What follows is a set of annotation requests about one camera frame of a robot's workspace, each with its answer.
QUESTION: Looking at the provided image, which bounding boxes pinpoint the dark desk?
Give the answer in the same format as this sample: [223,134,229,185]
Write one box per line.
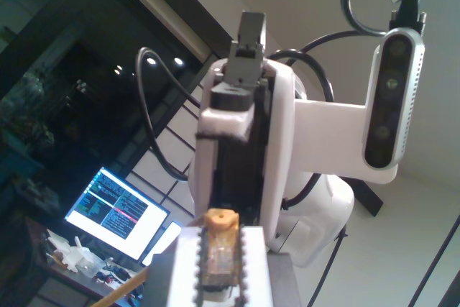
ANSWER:
[21,213,152,307]

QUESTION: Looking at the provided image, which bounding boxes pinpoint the white desk clutter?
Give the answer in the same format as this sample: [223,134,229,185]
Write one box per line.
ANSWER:
[45,230,106,276]

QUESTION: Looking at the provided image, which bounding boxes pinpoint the yellow network cable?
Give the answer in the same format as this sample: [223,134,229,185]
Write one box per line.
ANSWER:
[95,208,241,307]

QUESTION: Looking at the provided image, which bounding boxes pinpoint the computer monitor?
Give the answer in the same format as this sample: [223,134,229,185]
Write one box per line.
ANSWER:
[63,165,172,262]

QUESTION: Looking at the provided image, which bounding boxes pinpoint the gripper camera bar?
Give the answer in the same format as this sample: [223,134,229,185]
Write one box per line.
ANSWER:
[293,27,428,185]

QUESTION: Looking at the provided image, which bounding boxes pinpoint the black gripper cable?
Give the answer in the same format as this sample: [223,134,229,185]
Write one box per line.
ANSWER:
[275,49,334,211]

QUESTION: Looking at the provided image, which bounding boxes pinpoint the white lit screen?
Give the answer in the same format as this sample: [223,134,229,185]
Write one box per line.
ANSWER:
[141,221,183,267]

